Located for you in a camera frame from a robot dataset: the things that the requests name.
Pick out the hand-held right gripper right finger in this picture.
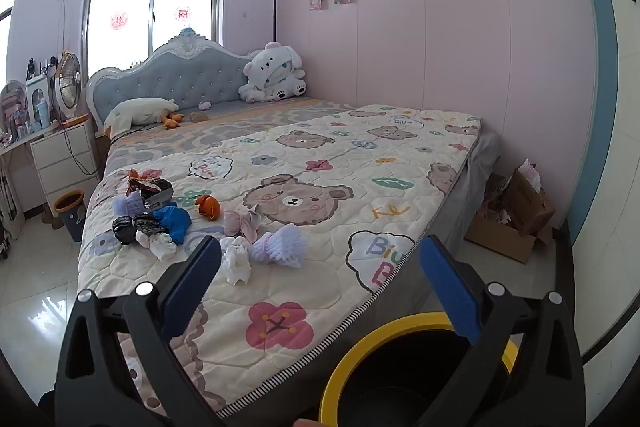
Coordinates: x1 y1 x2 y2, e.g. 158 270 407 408
415 234 586 427

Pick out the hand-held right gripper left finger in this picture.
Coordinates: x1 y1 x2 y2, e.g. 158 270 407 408
54 234 226 427

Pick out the white sock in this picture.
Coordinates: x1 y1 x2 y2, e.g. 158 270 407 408
220 237 251 286

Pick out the white tissue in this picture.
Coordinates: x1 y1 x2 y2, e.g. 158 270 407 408
135 231 178 263

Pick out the blue cloth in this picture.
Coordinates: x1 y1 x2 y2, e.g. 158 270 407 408
152 203 193 245

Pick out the pink paper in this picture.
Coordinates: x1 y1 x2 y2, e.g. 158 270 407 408
222 206 263 240

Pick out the black wrapper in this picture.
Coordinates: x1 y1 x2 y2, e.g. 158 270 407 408
112 214 158 245

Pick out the silver foil wrapper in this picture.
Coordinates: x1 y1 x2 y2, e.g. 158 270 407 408
145 191 173 212

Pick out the large lavender foam net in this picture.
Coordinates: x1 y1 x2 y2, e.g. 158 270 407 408
250 223 309 269

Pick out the small lavender foam net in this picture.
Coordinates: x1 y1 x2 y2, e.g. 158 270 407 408
112 194 146 218

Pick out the black plastic bag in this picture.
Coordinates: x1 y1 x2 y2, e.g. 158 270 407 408
142 178 173 198

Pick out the orange brown snack wrapper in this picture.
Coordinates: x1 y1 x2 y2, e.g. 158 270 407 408
126 169 153 196

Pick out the yellow-rimmed black trash bin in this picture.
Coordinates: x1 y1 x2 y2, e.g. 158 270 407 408
319 312 518 427

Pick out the flat open cardboard box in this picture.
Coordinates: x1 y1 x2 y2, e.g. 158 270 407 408
465 174 553 264

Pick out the tilted brown cardboard box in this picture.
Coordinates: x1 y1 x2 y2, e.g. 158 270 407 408
500 157 557 235

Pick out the small orange-rimmed blue bin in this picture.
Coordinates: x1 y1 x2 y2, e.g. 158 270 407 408
53 190 87 243

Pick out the white nightstand with drawers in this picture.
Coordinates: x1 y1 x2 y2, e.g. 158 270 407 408
30 119 101 212

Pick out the white pillow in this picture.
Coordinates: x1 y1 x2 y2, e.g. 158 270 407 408
103 98 183 140

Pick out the bed with blue tufted headboard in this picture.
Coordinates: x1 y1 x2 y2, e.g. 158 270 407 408
77 28 501 418

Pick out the white vanity desk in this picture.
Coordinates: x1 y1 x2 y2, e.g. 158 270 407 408
0 127 51 233

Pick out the white plush dog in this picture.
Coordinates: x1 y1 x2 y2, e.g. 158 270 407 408
238 42 308 104

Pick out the standing electric fan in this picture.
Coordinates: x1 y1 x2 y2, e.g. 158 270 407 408
54 52 83 128

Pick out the white desktop cabinet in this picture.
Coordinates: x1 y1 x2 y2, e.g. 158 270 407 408
25 74 57 130

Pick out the round vanity mirror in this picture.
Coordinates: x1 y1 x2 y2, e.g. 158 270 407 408
0 80 27 135

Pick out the small side window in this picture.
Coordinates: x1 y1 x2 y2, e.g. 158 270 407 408
0 0 26 72

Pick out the white door with blue frame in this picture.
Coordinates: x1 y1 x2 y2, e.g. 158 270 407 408
570 0 640 358

